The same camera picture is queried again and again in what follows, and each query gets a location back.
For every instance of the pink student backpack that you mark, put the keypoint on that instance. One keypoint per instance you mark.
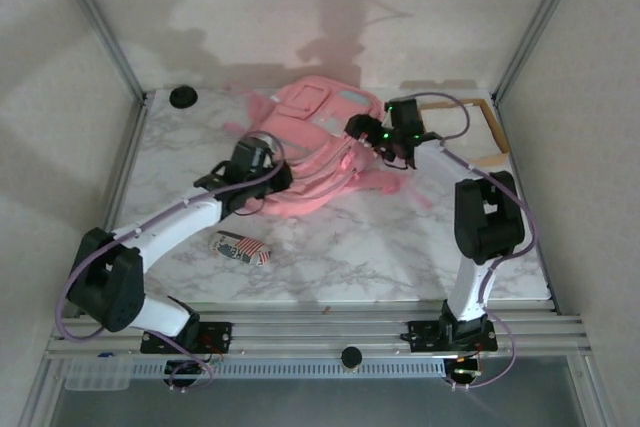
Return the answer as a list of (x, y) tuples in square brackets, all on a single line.
[(305, 147)]

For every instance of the shallow cardboard tray box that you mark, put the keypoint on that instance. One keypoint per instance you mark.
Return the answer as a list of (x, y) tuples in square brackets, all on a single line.
[(497, 137)]

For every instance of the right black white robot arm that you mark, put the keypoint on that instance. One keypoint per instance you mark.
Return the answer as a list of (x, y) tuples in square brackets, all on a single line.
[(487, 217)]

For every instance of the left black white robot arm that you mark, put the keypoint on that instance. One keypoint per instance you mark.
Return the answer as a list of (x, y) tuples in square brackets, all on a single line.
[(115, 287)]

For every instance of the flag print fabric pouch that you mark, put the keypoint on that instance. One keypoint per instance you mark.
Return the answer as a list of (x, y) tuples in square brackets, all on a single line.
[(240, 247)]

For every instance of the black round cap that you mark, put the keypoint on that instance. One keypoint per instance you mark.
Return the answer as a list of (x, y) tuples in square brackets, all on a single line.
[(183, 97)]

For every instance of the black round knob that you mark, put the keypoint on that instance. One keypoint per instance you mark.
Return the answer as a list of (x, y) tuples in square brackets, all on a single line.
[(351, 358)]

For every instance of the left small circuit board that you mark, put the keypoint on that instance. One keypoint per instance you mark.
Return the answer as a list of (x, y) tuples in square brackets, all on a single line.
[(187, 371)]

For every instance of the small circuit board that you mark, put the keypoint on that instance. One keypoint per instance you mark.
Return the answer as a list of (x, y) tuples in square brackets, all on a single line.
[(465, 372), (187, 371)]

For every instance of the right small circuit board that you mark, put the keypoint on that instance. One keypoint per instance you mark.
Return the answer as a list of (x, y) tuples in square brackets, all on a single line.
[(465, 372)]

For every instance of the clear plastic organizer box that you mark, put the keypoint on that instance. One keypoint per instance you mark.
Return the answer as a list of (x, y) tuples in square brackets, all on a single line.
[(97, 374)]

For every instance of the aluminium rail beam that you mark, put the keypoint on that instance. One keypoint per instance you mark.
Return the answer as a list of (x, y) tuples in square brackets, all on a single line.
[(320, 334)]

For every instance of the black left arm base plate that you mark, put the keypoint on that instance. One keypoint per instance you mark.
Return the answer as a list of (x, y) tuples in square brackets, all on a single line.
[(220, 337)]

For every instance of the aluminium right frame post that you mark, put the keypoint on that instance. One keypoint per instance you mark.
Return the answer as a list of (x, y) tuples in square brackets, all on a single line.
[(540, 22)]

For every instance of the aluminium frame post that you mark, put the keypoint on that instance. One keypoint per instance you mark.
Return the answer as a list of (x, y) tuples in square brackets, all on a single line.
[(540, 22), (100, 27)]

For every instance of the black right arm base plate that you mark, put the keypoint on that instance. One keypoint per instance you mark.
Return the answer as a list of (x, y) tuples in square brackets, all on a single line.
[(425, 334)]

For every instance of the aluminium left frame post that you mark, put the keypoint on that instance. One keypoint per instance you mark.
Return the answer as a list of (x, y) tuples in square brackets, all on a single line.
[(100, 27)]

